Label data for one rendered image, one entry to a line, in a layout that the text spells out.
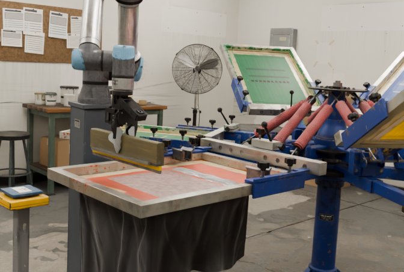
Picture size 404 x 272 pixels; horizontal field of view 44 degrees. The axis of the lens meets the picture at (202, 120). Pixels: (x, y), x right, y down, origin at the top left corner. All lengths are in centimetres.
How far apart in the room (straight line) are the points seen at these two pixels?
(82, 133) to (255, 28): 541
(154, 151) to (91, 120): 70
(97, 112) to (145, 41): 430
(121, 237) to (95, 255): 19
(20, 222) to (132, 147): 43
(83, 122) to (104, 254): 64
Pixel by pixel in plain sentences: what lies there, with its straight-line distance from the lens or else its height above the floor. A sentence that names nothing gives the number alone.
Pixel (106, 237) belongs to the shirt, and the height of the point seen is 78.
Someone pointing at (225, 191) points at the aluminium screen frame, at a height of 99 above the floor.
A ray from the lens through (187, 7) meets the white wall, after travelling 699.
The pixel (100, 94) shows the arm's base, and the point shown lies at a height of 125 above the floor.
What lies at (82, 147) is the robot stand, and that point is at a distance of 227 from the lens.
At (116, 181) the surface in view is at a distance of 191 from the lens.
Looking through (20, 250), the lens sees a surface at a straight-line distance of 179.
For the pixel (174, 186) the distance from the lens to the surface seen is 186.
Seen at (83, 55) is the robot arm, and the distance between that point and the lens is 183.
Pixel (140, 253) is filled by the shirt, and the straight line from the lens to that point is 169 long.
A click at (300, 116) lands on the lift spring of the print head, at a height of 117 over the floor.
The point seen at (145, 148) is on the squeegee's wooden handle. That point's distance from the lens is 164.
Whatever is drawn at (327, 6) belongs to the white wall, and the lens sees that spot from 674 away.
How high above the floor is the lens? 141
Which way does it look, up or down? 7 degrees down
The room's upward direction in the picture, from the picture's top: 3 degrees clockwise
